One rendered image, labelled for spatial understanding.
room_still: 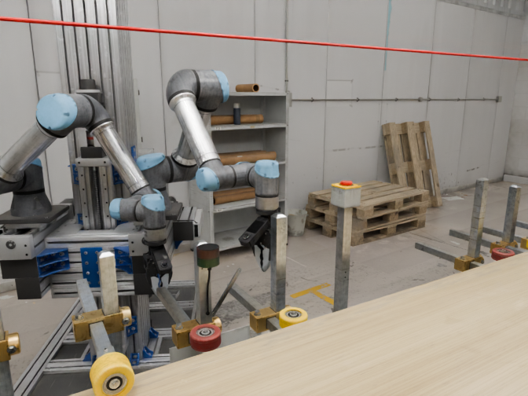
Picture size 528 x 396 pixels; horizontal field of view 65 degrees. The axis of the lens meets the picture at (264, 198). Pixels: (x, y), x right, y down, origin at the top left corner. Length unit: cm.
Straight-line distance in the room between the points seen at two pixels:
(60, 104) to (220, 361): 95
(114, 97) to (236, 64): 252
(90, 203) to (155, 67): 221
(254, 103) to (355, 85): 151
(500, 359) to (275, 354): 53
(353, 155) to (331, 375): 462
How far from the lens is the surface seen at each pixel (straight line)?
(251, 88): 398
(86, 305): 124
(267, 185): 128
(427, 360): 111
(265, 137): 447
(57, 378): 236
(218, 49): 424
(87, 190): 194
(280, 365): 103
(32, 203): 190
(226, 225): 442
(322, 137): 507
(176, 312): 135
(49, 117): 154
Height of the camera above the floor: 150
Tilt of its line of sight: 13 degrees down
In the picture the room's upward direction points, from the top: straight up
